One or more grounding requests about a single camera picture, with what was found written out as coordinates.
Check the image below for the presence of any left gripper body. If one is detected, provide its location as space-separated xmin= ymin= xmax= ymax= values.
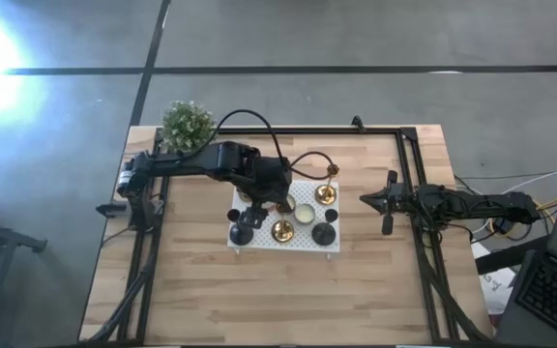
xmin=236 ymin=152 xmax=293 ymax=231

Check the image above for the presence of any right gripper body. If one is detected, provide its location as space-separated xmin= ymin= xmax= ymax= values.
xmin=381 ymin=168 xmax=425 ymax=237

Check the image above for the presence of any cream tealight candle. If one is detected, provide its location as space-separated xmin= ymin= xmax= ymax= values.
xmin=278 ymin=192 xmax=299 ymax=216

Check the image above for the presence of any black candlestick holder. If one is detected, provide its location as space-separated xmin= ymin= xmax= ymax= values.
xmin=310 ymin=207 xmax=340 ymax=247
xmin=225 ymin=208 xmax=255 ymax=247

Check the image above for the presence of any white perforated shelf riser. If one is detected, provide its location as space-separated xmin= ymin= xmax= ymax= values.
xmin=226 ymin=179 xmax=341 ymax=260

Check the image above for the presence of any potted green plant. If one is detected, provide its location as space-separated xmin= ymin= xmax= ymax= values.
xmin=161 ymin=100 xmax=218 ymax=154

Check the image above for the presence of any white paper sheet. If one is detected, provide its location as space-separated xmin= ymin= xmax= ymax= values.
xmin=470 ymin=239 xmax=519 ymax=318

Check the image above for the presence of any black keyboard desk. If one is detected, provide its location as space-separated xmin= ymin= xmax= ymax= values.
xmin=493 ymin=248 xmax=557 ymax=348

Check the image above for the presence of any black computer keyboard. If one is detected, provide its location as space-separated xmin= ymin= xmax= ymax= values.
xmin=514 ymin=254 xmax=557 ymax=345

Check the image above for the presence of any black tripod stand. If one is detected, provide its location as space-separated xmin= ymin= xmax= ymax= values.
xmin=0 ymin=192 xmax=48 ymax=255

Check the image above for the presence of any black aluminium table frame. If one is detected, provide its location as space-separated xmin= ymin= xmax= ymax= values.
xmin=84 ymin=126 xmax=495 ymax=345

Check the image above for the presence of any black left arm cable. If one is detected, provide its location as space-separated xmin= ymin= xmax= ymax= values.
xmin=181 ymin=108 xmax=341 ymax=182

